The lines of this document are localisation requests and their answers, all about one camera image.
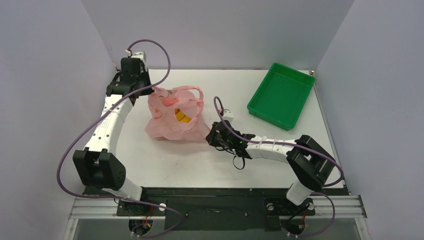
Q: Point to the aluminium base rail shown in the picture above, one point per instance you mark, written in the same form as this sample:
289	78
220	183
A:
347	206

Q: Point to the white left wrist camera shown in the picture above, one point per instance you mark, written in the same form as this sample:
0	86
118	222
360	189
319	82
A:
138	55

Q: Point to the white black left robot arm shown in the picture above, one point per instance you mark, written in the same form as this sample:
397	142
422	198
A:
97	164

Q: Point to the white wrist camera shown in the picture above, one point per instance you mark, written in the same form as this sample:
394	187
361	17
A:
138	55
227	115

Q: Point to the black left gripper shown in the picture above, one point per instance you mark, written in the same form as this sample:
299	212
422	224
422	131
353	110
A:
145	73

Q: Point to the pink plastic bag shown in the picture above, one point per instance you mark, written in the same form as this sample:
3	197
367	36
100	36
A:
163	123

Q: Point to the green plastic tray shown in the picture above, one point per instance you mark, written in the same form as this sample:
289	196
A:
281	96

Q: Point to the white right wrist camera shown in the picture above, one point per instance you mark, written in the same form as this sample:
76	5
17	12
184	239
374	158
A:
227	115

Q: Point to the yellow fake banana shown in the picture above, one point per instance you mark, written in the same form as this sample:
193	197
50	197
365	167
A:
181	117

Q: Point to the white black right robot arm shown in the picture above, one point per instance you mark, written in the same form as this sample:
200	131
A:
311	164

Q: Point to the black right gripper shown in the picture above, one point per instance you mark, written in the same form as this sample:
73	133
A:
216	134

